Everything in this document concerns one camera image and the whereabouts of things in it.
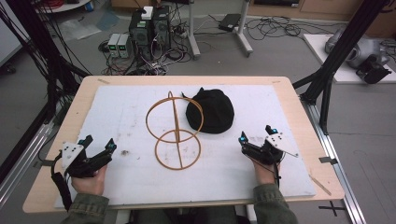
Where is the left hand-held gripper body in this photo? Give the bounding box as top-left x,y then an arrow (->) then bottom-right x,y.
60,141 -> 114,180

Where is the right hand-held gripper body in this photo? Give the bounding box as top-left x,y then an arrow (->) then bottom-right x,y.
241,133 -> 300,166

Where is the black knit hat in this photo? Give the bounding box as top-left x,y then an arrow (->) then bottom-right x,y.
181,87 -> 235,134

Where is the wooden ring hat stand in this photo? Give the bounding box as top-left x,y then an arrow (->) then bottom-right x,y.
145,91 -> 205,171

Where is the person's right hand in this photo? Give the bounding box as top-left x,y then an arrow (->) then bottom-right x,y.
250,156 -> 281,187

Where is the person's left hand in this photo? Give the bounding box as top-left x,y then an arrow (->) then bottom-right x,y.
70,164 -> 108,197

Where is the white foam mat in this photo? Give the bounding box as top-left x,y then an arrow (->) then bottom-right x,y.
53,84 -> 318,209

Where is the black tape cross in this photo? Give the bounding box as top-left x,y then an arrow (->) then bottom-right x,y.
318,200 -> 347,217

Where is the white floor board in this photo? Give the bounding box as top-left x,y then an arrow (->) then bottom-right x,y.
303,33 -> 396,85

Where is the grey power supply unit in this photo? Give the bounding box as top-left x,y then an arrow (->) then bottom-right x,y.
106,33 -> 121,59
117,34 -> 133,59

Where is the clear plastic sheet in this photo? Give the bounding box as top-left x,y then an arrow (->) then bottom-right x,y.
57,18 -> 102,41

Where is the black flat box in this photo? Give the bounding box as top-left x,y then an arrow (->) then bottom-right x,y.
218,13 -> 242,33

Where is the black computer tower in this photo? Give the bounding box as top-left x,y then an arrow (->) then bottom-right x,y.
128,8 -> 154,61
151,6 -> 172,52

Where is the black device on board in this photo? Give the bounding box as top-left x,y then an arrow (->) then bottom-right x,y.
355,55 -> 393,85

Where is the grey helmet device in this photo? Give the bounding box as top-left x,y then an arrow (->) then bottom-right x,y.
324,28 -> 390,70

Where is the white box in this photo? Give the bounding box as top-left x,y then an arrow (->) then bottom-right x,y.
140,6 -> 154,21

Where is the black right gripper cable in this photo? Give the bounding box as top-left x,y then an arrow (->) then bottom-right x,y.
250,157 -> 285,189

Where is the aluminium rail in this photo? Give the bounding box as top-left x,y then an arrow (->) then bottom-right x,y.
300,94 -> 368,224
0,122 -> 55,209

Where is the black metal frame stand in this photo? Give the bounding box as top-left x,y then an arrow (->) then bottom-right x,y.
291,0 -> 391,135
0,0 -> 92,185

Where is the tangle of cables by computers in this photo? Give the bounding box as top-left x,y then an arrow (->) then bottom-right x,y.
97,18 -> 194,77

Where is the grey desk leg frame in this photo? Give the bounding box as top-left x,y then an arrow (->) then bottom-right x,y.
186,0 -> 202,61
233,0 -> 254,58

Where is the tangle of black floor cables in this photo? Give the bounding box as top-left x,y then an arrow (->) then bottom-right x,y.
246,15 -> 339,41

